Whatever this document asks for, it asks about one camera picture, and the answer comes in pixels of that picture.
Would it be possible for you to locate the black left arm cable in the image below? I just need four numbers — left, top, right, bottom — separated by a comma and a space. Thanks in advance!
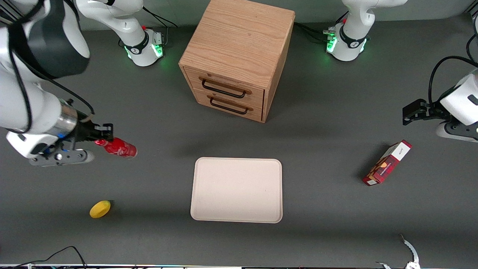
428, 34, 478, 107

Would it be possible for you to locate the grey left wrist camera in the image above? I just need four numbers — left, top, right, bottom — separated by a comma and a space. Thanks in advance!
436, 120, 478, 143

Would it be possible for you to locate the thin black cable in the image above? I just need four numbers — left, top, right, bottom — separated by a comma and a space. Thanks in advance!
14, 245, 87, 269

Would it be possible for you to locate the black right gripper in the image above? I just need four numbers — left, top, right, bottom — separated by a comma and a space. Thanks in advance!
69, 119, 114, 144

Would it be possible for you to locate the red and white snack box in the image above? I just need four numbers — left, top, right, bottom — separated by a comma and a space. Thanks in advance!
362, 140, 413, 187

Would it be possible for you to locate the wooden drawer front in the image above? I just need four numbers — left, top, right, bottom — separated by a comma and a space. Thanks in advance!
184, 67, 265, 109
192, 89, 264, 122

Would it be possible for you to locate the black base cable bundle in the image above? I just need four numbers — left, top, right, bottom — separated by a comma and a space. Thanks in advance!
141, 8, 179, 47
294, 11, 350, 42

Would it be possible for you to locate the black metal drawer handle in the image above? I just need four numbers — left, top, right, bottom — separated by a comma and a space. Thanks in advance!
199, 76, 252, 99
207, 95, 254, 115

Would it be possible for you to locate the white plastic strap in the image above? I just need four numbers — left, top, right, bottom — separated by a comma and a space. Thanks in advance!
375, 234, 421, 269

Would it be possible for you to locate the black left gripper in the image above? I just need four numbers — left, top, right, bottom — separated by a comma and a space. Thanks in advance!
403, 99, 451, 126

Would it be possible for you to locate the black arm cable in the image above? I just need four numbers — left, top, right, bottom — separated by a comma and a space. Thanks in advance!
428, 34, 478, 107
8, 0, 95, 133

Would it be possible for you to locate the wooden drawer cabinet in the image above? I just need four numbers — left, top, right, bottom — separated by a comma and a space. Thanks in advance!
179, 0, 296, 123

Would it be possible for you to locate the red coke bottle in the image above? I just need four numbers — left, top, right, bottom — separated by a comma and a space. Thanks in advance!
95, 137, 138, 159

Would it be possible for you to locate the yellow lemon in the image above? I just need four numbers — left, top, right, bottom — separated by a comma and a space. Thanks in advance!
89, 200, 112, 219

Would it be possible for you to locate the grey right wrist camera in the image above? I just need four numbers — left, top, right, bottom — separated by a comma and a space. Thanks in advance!
29, 148, 95, 167

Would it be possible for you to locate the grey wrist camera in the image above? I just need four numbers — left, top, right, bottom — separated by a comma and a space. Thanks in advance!
436, 120, 478, 143
29, 148, 95, 167

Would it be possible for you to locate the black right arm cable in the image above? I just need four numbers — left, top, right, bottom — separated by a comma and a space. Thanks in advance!
8, 0, 95, 133

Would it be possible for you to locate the beige rectangular tray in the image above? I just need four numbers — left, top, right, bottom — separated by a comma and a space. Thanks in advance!
190, 157, 283, 224

